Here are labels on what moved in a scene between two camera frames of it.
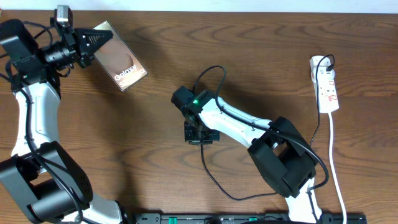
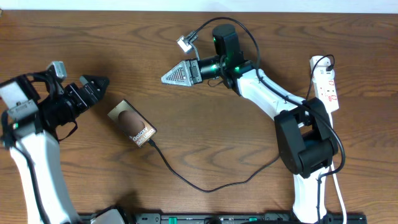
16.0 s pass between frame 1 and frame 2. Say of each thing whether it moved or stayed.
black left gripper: moved
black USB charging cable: moved
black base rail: stayed
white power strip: stayed
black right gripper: moved
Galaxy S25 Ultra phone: moved
